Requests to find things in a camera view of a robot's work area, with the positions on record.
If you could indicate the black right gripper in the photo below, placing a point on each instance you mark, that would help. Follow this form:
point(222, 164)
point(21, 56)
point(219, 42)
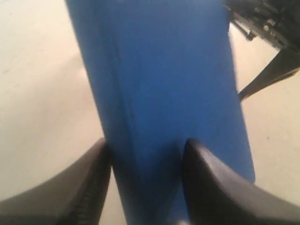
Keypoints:
point(277, 22)

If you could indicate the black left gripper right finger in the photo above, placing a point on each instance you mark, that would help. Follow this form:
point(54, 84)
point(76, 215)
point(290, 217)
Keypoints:
point(216, 195)

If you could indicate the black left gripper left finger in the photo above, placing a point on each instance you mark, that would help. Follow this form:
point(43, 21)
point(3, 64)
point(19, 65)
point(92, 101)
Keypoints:
point(75, 196)

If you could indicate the blue paper notebook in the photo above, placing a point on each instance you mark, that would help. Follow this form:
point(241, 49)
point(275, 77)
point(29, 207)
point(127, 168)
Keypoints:
point(161, 72)

